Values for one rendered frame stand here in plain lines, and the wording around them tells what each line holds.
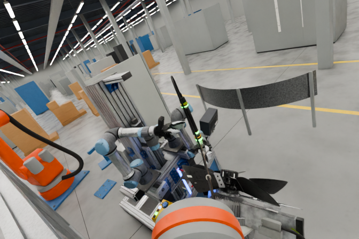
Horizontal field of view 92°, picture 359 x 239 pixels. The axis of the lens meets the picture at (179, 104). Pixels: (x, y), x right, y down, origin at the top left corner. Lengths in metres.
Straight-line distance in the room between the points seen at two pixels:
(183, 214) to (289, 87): 2.79
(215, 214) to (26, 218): 0.29
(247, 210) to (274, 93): 2.04
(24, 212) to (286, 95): 2.98
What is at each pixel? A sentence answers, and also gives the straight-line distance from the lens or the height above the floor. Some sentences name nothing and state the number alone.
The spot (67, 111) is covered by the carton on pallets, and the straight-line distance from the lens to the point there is 10.13.
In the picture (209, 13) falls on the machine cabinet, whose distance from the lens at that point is 10.99.
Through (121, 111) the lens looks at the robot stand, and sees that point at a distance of 1.77.
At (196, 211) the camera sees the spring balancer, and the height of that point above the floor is 1.96.
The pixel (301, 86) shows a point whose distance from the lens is 3.08.
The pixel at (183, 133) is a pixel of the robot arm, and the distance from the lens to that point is 1.61.
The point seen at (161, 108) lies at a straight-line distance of 3.42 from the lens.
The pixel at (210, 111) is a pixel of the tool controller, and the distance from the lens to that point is 1.97.
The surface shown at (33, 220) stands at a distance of 0.37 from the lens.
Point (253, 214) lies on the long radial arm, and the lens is 1.27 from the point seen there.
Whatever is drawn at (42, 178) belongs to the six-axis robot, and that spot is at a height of 0.58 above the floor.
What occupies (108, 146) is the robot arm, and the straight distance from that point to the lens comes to 1.45.
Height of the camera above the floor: 2.22
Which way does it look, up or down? 24 degrees down
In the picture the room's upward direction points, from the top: 24 degrees counter-clockwise
